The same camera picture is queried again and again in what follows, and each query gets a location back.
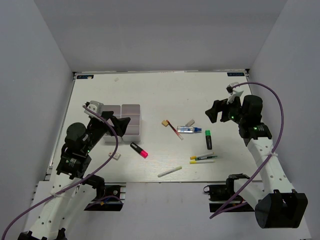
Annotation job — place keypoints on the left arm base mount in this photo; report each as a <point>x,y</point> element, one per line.
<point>111,198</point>

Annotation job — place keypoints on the pink black highlighter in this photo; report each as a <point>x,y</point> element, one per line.
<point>139,150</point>

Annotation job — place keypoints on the small white eraser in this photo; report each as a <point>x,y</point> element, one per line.
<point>116,156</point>

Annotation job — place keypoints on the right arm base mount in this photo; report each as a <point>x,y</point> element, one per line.
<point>220,193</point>

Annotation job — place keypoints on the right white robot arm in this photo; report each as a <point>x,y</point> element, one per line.
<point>268,192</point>

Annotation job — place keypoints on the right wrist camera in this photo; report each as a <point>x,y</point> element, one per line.
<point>235,91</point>

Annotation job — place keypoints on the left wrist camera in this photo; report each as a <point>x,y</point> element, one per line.
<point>93,106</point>

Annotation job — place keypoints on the tan eraser cube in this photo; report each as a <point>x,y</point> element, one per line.
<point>165,123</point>

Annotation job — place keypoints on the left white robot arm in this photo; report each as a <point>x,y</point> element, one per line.
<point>72,190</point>

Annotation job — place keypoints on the lower yellow tip marker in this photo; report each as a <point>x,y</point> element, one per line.
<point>193,162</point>

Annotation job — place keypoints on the right white organizer bin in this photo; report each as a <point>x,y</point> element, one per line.
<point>133,130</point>

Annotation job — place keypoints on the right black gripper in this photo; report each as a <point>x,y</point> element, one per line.
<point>220,106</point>

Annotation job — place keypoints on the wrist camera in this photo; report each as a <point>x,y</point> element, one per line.
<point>235,91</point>
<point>93,106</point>

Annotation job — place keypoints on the red pen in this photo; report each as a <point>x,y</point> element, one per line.
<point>176,132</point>

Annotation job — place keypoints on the clear blue spray bottle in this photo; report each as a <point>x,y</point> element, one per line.
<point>188,129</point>

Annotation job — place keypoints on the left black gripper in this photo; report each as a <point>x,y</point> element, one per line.
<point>120,124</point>

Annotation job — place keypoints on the green black highlighter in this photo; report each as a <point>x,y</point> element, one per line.
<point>208,139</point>

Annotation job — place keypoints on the upper yellow tip marker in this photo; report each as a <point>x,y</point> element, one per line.
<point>201,155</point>

